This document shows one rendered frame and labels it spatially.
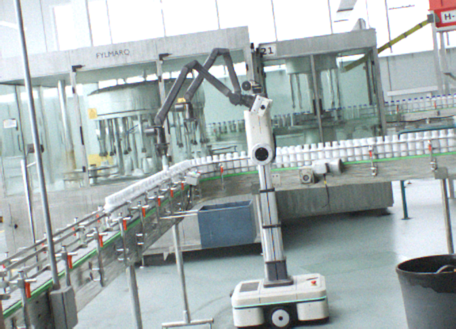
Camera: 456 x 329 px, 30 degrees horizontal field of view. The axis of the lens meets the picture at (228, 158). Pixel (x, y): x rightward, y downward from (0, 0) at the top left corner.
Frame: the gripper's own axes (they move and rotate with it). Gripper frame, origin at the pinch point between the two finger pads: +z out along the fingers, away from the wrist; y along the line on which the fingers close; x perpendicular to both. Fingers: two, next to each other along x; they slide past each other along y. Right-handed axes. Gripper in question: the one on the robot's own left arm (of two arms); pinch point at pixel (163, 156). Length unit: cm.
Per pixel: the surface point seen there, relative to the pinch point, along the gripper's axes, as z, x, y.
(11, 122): -39, 296, -207
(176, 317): 126, 63, -15
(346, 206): 107, 483, 135
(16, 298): 26, -312, 3
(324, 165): 24, 89, 108
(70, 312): 36, -289, 13
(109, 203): 12, -169, 1
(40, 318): 35, -302, 6
